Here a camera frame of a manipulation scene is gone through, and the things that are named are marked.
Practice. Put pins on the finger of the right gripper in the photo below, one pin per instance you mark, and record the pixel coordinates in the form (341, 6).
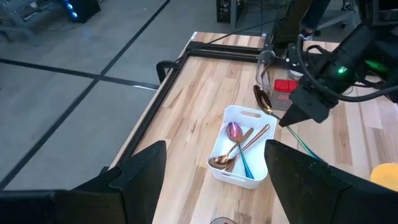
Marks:
(306, 104)

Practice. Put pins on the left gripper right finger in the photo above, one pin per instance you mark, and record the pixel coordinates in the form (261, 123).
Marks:
(311, 189)

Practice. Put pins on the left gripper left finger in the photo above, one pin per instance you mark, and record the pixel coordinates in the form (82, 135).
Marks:
(130, 193)

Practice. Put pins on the red small block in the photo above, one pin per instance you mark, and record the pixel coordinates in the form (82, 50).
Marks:
(285, 85)

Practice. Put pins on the copper coloured spoon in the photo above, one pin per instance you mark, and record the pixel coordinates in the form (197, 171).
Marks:
(258, 134)
(217, 161)

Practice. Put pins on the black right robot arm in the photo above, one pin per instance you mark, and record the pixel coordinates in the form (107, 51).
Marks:
(373, 46)

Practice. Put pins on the clear plastic container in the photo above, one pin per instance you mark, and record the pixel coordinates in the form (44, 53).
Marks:
(263, 63)
(222, 221)

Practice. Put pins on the person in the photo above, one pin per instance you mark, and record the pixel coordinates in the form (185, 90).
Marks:
(314, 15)

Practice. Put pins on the white rectangular tray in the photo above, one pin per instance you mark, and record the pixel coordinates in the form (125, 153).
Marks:
(258, 155)

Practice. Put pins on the yellow plastic bowl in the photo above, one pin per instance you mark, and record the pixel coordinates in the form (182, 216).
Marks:
(387, 176)

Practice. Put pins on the blue lit computer tower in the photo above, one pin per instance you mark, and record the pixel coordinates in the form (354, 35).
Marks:
(82, 9)

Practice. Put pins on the black aluminium table frame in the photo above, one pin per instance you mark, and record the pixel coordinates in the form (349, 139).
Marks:
(161, 93)

